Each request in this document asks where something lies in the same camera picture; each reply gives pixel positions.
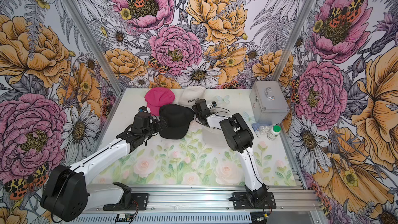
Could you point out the pink cap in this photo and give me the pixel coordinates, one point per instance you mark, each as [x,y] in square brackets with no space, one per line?
[158,97]

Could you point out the black cap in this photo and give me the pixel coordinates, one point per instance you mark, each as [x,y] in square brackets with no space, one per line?
[177,119]

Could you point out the small circuit board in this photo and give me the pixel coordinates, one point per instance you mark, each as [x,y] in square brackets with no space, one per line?
[124,218]

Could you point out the white Colorado cap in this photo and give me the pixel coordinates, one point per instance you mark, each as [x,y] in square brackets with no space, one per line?
[214,137]
[190,95]

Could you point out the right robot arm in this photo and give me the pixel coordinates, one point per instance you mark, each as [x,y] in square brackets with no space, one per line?
[239,138]

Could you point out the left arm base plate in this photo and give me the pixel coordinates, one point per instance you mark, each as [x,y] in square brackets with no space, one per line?
[136,201]

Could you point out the aluminium front rail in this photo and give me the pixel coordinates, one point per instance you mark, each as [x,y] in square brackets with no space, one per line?
[201,198]

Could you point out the white bottle green lid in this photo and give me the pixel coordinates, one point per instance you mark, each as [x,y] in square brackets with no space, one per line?
[274,132]

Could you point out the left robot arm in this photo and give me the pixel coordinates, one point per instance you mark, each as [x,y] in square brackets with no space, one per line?
[69,190]

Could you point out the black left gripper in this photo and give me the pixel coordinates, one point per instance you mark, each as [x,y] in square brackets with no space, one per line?
[158,127]

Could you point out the silver metal case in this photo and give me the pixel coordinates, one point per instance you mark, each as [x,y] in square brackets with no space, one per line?
[268,103]

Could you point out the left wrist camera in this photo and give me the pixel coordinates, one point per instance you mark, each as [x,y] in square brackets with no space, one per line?
[143,109]

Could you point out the clear plastic bag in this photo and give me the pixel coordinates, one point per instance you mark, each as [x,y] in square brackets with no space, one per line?
[261,129]

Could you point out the perforated metal tray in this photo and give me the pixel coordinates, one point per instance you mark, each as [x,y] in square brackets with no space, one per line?
[169,218]

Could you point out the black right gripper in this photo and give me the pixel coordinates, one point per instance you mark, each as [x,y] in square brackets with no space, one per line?
[194,107]

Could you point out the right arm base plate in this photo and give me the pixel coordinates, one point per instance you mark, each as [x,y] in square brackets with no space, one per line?
[242,200]

